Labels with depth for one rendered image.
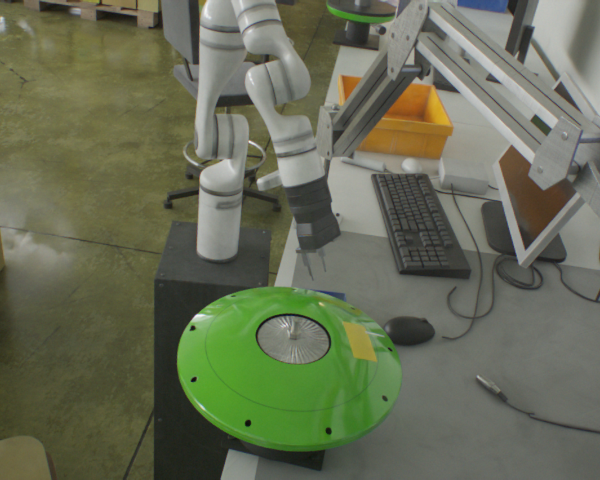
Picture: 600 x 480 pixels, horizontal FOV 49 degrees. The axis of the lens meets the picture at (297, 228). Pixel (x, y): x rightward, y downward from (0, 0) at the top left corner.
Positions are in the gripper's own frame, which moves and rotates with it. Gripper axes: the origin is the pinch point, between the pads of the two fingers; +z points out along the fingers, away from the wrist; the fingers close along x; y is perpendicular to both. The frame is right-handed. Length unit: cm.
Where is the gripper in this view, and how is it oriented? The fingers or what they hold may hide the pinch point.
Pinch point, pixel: (319, 275)
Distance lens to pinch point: 118.5
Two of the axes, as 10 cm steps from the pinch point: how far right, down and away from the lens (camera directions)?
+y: 7.5, -0.4, -6.6
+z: 2.6, 9.3, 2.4
